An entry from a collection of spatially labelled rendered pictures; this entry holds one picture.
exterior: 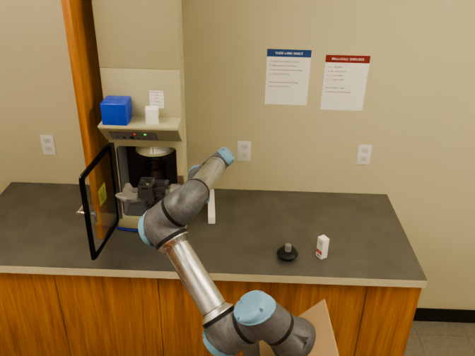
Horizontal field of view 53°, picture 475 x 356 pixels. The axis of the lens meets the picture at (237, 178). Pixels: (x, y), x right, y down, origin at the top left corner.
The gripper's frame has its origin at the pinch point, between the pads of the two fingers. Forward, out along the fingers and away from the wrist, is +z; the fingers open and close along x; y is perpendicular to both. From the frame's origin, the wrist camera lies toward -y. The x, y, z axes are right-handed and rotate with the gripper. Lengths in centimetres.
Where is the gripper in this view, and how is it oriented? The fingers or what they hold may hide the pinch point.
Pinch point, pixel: (119, 196)
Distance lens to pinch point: 193.1
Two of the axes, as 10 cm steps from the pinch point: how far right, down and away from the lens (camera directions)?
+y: 0.2, -8.6, -5.1
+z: -10.0, -0.2, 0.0
